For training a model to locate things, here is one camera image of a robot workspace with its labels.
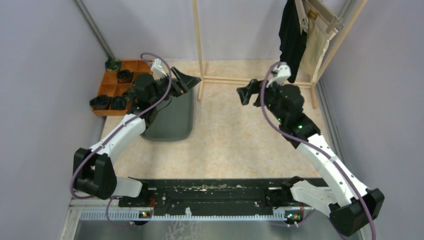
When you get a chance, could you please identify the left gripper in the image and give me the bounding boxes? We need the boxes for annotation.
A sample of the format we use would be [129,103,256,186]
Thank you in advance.
[150,66,201,107]

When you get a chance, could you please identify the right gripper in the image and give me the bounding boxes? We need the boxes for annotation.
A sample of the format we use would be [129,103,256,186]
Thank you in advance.
[237,76,287,124]

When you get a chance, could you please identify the black garment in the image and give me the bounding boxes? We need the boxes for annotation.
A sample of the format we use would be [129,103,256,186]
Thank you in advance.
[278,0,307,83]

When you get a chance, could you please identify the beige cotton underwear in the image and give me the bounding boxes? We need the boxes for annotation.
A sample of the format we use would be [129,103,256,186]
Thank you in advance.
[300,17,337,83]

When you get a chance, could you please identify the beige clip hanger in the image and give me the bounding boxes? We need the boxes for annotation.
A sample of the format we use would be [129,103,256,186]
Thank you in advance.
[303,0,344,34]

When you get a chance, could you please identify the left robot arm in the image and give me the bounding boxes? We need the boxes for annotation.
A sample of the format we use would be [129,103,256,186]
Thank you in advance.
[69,66,202,207]

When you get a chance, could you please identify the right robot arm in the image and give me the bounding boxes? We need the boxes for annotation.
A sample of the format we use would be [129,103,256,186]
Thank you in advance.
[236,79,385,240]

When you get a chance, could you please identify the dark green plastic bin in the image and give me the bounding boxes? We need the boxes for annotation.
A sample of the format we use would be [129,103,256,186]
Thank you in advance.
[140,89,195,142]

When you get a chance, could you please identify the orange compartment tray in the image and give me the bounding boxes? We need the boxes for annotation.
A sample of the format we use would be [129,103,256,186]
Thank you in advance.
[92,60,153,117]

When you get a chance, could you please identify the wooden clothes rack frame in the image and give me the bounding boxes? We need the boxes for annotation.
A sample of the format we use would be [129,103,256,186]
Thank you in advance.
[191,0,368,109]

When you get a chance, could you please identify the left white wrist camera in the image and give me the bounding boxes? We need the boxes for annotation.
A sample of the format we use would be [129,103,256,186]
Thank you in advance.
[150,58,168,79]

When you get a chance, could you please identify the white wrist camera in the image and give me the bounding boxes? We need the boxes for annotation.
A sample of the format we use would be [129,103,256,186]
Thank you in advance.
[150,58,168,79]
[266,62,292,88]

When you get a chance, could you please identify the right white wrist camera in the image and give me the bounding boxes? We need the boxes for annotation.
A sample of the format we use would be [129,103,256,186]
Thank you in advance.
[266,62,292,88]

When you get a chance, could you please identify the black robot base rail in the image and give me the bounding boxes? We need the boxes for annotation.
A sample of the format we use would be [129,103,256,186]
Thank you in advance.
[115,177,316,218]

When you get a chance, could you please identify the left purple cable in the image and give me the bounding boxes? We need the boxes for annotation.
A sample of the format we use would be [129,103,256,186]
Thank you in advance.
[69,52,173,229]

